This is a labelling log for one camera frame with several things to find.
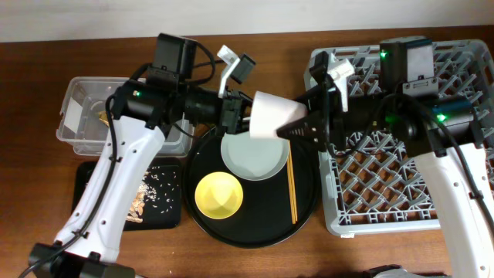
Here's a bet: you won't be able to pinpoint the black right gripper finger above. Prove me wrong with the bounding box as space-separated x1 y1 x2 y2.
276 111 328 151
295 85 328 112

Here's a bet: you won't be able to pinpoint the pink cup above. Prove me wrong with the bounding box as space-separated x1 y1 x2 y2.
249 91 307 138

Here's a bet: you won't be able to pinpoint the grey round plate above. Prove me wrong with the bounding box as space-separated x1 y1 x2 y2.
220 132 289 181

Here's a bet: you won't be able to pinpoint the yellow bowl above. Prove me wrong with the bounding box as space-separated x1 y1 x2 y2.
194 171 244 220

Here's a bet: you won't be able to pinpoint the food scraps and shells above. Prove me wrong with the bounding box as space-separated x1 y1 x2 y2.
126 168 179 224

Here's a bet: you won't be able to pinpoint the gold foil wrapper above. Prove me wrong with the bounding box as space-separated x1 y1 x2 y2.
98 111 109 126

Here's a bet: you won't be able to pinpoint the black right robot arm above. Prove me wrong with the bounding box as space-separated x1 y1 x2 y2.
276 36 493 277

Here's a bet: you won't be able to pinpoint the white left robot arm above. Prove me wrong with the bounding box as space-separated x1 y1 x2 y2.
25 33 252 277

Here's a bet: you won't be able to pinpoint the grey dishwasher rack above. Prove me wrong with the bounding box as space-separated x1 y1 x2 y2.
319 39 493 237

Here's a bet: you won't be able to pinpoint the round black tray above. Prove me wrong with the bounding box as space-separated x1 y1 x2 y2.
181 128 321 249

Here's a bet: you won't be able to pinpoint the black rectangular tray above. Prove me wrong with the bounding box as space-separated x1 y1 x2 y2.
71 156 182 232

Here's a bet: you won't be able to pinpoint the clear plastic bin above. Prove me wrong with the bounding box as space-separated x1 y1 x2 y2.
56 76 195 158

